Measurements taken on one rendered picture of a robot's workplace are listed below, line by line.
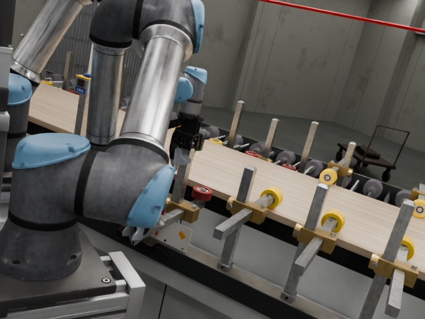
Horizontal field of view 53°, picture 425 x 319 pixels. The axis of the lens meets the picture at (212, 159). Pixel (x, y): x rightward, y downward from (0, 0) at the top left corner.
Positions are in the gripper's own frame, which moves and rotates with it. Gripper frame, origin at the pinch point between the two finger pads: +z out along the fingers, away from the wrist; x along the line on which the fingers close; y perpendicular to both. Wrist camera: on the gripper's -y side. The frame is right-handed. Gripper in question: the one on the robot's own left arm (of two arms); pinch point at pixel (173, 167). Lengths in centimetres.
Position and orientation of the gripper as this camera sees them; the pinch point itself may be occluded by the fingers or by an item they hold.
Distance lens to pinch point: 152.8
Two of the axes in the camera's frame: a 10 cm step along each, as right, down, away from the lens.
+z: -1.9, 9.5, 2.6
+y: 8.7, 2.9, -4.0
